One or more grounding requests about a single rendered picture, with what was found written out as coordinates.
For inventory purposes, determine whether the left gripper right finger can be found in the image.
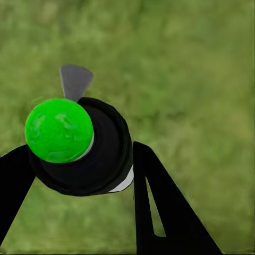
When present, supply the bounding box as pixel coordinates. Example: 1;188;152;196
133;142;223;255

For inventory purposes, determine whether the pesticide atomizer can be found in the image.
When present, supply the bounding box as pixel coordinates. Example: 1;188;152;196
25;64;134;197

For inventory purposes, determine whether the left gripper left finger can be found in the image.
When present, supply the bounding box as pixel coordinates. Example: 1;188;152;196
0;144;36;245

